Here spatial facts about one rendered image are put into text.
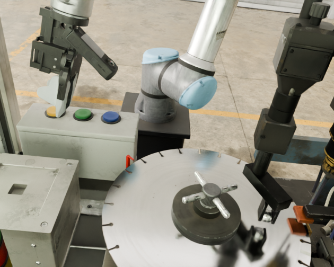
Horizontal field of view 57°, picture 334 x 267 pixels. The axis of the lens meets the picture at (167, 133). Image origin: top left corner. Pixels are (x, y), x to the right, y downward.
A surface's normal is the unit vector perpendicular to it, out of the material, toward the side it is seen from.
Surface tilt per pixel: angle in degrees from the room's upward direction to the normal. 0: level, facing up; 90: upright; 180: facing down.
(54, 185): 0
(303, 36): 90
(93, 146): 90
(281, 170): 0
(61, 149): 90
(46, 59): 81
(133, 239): 0
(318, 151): 90
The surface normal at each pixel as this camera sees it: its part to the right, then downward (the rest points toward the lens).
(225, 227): 0.15, -0.76
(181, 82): -0.61, 0.04
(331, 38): -0.18, 0.56
